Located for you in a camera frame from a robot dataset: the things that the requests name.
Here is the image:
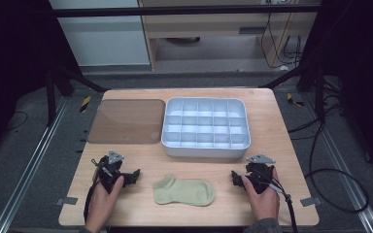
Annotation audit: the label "dark curtain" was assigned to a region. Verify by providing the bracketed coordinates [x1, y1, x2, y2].
[0, 0, 82, 163]
[299, 0, 373, 181]

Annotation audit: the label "black metal stand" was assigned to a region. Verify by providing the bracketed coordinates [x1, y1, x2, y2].
[44, 59, 109, 128]
[259, 62, 327, 121]

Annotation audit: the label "white cabinet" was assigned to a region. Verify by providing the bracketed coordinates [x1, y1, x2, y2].
[49, 0, 152, 68]

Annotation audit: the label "right hand-held gripper black cable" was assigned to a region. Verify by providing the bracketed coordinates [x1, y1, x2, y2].
[261, 176, 299, 233]

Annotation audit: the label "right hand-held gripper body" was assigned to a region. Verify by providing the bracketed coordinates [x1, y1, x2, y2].
[245, 153, 277, 195]

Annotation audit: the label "light green sock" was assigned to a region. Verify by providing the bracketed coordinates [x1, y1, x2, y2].
[152, 175, 216, 208]

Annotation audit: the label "hand-held gripper black cable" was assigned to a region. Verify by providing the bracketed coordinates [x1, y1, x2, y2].
[261, 176, 299, 233]
[83, 158, 102, 223]

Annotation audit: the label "person's left hand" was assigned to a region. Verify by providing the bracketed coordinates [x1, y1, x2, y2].
[85, 168, 125, 232]

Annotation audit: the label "aluminium floor rail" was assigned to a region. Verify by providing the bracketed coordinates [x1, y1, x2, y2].
[303, 92, 373, 233]
[0, 96, 70, 233]

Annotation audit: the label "black hanging desk cables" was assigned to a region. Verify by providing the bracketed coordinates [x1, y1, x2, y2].
[259, 12, 303, 70]

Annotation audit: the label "light wooden desk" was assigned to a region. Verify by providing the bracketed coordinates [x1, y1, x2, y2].
[137, 0, 322, 71]

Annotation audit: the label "black horizontal bar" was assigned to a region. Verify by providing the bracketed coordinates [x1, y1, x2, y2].
[52, 5, 322, 18]

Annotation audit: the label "brown translucent lid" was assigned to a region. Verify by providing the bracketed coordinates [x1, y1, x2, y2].
[86, 98, 167, 146]

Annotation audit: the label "thin black floor cable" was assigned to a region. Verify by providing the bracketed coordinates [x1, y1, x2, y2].
[3, 110, 29, 132]

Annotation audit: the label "black looped floor cable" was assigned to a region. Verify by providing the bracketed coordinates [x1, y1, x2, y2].
[287, 113, 370, 215]

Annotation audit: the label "person's right hand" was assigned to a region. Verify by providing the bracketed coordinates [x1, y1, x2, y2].
[241, 167, 281, 222]

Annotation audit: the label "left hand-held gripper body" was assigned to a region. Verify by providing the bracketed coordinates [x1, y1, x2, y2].
[90, 150, 126, 195]

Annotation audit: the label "grey tape piece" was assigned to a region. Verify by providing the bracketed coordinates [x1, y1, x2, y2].
[55, 196, 79, 207]
[299, 195, 323, 208]

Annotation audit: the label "left hand-held gripper black cable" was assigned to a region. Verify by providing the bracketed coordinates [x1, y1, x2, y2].
[83, 158, 102, 223]

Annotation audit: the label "white divided storage box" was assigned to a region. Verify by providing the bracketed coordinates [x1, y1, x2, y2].
[160, 96, 252, 159]

